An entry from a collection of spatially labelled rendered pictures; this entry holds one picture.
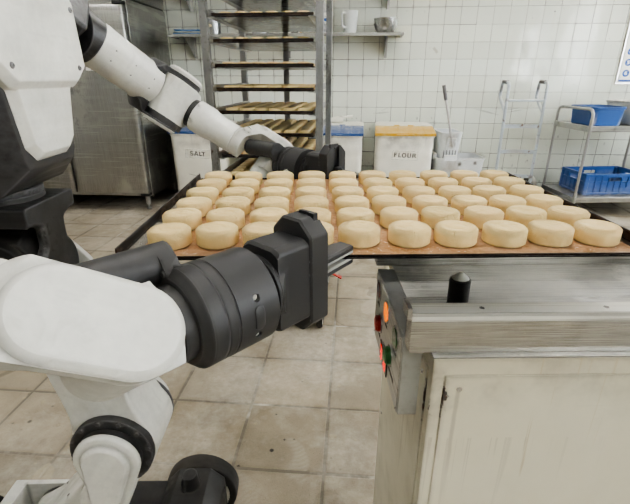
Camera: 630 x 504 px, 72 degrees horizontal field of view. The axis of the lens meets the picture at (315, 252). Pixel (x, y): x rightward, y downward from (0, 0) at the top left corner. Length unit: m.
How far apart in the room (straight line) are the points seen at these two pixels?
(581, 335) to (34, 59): 0.79
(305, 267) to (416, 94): 4.41
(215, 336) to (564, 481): 0.63
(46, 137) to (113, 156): 3.71
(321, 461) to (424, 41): 4.02
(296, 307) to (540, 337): 0.36
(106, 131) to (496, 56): 3.71
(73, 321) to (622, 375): 0.66
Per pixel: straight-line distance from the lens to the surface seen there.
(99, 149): 4.47
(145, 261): 0.36
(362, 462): 1.60
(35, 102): 0.71
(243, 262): 0.37
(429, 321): 0.59
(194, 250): 0.52
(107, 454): 0.86
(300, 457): 1.61
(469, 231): 0.53
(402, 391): 0.70
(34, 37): 0.71
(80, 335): 0.30
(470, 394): 0.66
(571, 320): 0.66
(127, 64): 1.00
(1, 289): 0.31
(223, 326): 0.35
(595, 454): 0.81
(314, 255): 0.41
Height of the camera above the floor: 1.18
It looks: 22 degrees down
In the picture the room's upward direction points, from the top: straight up
